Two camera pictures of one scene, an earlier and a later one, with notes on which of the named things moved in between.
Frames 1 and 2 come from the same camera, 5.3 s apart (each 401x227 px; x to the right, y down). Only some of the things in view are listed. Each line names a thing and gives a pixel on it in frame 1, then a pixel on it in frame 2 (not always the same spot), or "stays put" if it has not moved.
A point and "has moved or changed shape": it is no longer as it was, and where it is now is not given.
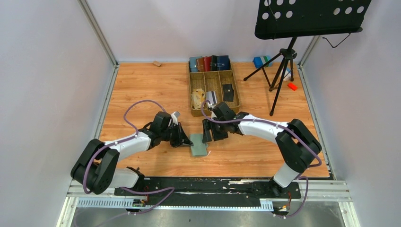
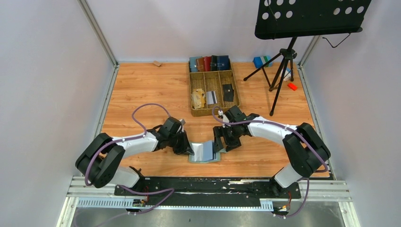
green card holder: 199,148 has moved or changed shape
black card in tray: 228,92 stays put
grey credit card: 212,96 stays put
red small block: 292,86 stays put
